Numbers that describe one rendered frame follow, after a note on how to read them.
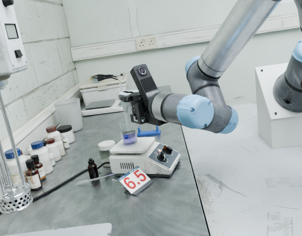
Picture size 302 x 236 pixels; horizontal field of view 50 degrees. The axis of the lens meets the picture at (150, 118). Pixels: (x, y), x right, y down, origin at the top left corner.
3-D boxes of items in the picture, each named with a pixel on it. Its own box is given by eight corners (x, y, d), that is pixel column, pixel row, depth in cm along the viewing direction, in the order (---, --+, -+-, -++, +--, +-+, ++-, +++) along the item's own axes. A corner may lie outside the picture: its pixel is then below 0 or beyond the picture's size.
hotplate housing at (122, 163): (181, 160, 108) (178, 137, 106) (171, 178, 96) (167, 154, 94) (121, 159, 116) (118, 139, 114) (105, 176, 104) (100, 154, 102)
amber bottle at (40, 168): (33, 180, 109) (26, 157, 107) (42, 176, 112) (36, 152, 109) (39, 183, 107) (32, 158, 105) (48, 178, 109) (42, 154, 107)
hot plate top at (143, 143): (156, 139, 108) (155, 136, 108) (143, 153, 97) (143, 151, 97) (123, 139, 112) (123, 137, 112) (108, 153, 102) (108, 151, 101)
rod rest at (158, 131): (160, 131, 140) (159, 123, 139) (159, 134, 137) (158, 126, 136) (138, 133, 142) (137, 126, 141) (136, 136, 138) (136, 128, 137)
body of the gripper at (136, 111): (128, 121, 93) (153, 128, 83) (123, 92, 91) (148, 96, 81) (150, 114, 97) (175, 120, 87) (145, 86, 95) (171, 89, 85)
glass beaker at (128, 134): (130, 148, 102) (126, 124, 100) (119, 145, 106) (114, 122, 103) (143, 141, 106) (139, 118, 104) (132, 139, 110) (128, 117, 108)
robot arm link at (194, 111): (213, 133, 74) (187, 127, 69) (182, 126, 83) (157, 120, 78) (221, 100, 74) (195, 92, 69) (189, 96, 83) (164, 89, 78)
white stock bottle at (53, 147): (63, 158, 126) (59, 137, 123) (54, 163, 122) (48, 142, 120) (56, 156, 129) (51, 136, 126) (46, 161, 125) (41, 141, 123)
